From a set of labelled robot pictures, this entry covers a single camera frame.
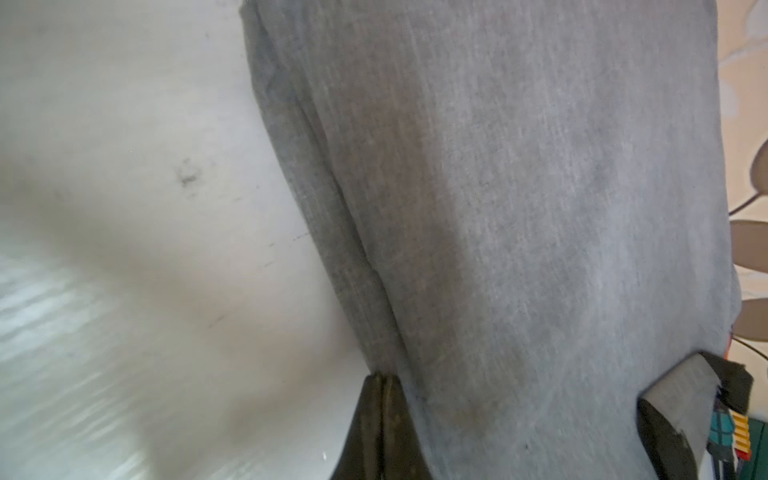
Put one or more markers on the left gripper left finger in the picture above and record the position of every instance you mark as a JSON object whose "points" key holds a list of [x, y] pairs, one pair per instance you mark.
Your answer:
{"points": [[361, 455]]}

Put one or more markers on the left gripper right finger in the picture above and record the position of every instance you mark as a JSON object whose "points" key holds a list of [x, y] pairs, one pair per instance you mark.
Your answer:
{"points": [[402, 454]]}

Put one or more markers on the grey laptop bag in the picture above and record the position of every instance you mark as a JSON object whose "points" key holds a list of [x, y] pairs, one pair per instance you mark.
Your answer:
{"points": [[521, 206]]}

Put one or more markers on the black screwdriver bit set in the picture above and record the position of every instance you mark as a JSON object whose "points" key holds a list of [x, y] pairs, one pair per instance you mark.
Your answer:
{"points": [[729, 436]]}

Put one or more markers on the green plastic tool case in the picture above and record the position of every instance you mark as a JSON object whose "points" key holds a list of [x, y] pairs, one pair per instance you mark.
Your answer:
{"points": [[757, 467]]}

